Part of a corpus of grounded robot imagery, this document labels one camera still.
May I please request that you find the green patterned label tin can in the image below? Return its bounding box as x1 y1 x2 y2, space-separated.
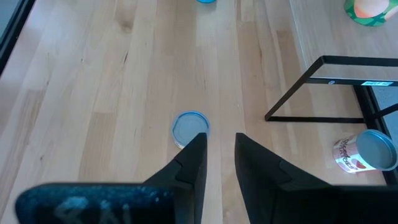
343 0 398 27

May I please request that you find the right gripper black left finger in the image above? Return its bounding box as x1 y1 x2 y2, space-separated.
144 133 208 224

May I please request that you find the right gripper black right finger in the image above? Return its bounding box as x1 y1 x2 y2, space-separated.
235 133 330 224

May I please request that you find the wooden shelf with black frame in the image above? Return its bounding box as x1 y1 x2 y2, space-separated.
264 0 398 124

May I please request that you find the black crossbar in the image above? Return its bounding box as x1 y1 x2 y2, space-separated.
0 0 37 75

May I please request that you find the pale label tin can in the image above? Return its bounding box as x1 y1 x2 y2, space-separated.
170 110 211 149

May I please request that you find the white shelf label sticker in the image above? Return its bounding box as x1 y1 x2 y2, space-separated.
360 80 394 87

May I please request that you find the red tomato label tin can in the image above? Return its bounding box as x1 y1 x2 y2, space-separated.
332 129 398 174

